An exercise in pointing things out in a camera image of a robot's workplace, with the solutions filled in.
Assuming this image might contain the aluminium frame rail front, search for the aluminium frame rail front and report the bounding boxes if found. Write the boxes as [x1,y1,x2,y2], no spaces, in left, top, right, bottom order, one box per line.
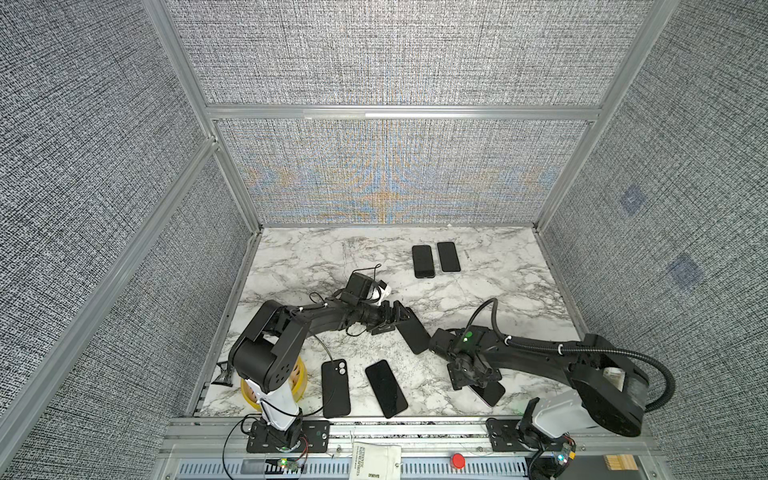
[160,417,661,456]

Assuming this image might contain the white paper label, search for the white paper label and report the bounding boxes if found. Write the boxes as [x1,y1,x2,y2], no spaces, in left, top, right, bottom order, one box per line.
[349,442,402,480]

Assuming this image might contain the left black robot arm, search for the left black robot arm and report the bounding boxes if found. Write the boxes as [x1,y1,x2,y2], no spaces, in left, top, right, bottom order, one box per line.
[228,300,412,432]

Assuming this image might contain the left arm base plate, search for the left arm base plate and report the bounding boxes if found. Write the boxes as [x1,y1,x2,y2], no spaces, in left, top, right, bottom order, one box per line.
[246,420,331,454]

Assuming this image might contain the black phone screen up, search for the black phone screen up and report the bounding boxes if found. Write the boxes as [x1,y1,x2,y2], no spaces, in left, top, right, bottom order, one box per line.
[437,241,461,273]

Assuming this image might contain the black case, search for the black case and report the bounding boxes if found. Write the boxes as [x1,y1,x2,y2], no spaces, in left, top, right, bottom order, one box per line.
[395,304,431,355]
[321,359,351,419]

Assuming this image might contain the wooden block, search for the wooden block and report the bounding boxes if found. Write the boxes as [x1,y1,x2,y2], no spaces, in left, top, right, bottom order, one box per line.
[604,454,639,471]

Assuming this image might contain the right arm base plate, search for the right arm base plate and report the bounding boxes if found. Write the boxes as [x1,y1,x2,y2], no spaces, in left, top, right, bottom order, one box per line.
[485,418,528,452]

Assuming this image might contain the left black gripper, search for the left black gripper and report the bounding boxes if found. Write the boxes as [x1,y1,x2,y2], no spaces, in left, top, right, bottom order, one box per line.
[355,300,413,335]

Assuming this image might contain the small black clip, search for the small black clip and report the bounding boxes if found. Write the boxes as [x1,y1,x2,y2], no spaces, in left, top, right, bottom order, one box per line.
[211,360,237,388]

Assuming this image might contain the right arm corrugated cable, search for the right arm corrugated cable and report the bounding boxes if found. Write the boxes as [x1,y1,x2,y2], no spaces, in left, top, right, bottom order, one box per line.
[464,298,677,414]

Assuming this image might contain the black phone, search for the black phone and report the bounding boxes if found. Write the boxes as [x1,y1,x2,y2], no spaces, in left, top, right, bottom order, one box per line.
[470,379,506,407]
[365,360,408,419]
[411,245,435,279]

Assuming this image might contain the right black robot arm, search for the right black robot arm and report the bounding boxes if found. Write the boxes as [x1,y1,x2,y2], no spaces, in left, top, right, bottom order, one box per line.
[429,327,652,443]

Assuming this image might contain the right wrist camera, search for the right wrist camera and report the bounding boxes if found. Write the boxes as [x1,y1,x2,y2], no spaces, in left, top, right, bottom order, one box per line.
[429,328,464,362]

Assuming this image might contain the yellow tape roll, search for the yellow tape roll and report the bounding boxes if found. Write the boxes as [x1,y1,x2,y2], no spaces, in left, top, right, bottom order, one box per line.
[240,357,307,413]

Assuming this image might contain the red emergency button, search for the red emergency button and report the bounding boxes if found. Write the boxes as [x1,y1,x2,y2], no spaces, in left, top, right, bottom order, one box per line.
[450,453,466,470]

